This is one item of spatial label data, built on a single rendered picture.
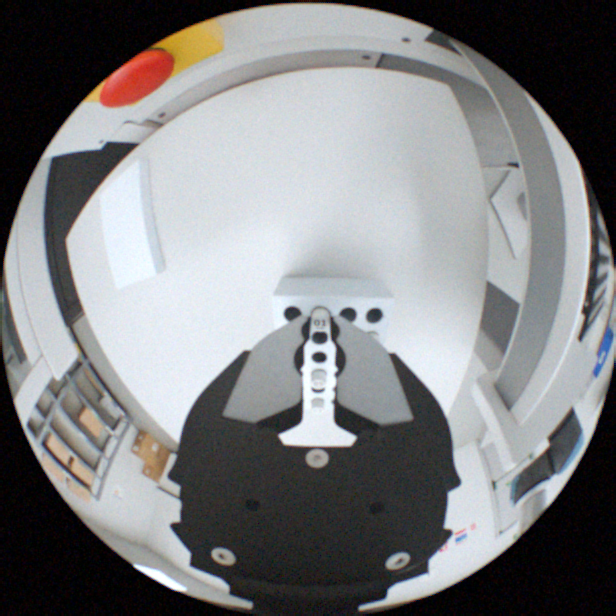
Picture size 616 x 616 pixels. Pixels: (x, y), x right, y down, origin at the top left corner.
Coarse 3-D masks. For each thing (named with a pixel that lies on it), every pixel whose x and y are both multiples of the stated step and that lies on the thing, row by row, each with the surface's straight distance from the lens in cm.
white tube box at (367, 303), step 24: (288, 288) 15; (312, 288) 15; (336, 288) 15; (360, 288) 16; (384, 288) 16; (288, 312) 16; (336, 312) 15; (360, 312) 15; (384, 312) 15; (312, 336) 16; (384, 336) 16; (312, 360) 17
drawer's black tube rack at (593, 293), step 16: (592, 192) 19; (592, 208) 18; (592, 224) 30; (592, 240) 29; (608, 240) 33; (592, 256) 30; (608, 256) 33; (592, 272) 31; (608, 272) 36; (592, 288) 19; (592, 304) 19
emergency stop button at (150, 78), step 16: (128, 64) 12; (144, 64) 12; (160, 64) 12; (112, 80) 12; (128, 80) 12; (144, 80) 12; (160, 80) 13; (112, 96) 12; (128, 96) 13; (144, 96) 13
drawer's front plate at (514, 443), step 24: (576, 360) 36; (480, 384) 22; (552, 384) 28; (576, 384) 32; (480, 408) 22; (504, 408) 21; (552, 408) 26; (504, 432) 20; (528, 432) 22; (504, 456) 20
